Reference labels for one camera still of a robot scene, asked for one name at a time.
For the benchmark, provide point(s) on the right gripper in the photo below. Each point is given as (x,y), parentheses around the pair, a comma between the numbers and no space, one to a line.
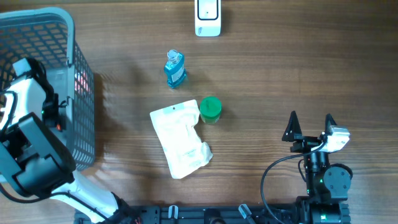
(293,133)

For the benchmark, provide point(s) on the green lid jar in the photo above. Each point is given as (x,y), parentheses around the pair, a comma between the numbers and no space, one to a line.
(210,110)

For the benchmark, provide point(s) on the beige plastic pouch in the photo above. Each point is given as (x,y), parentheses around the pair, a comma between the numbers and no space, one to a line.
(175,127)

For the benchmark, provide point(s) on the blue mouthwash bottle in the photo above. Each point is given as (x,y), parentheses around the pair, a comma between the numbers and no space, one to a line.
(175,68)

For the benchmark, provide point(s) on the red tissue pack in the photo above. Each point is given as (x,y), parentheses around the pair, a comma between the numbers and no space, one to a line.
(82,85)

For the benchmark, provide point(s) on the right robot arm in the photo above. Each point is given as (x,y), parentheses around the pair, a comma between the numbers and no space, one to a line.
(327,184)

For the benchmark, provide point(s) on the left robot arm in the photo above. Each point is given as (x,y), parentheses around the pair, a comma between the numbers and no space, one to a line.
(35,163)

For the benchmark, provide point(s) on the white barcode scanner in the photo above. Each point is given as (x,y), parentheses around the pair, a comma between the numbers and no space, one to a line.
(207,18)

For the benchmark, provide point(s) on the grey plastic shopping basket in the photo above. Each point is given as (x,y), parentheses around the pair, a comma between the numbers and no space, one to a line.
(48,35)

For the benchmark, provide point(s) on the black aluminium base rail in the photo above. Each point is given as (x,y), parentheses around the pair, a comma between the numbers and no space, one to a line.
(243,214)

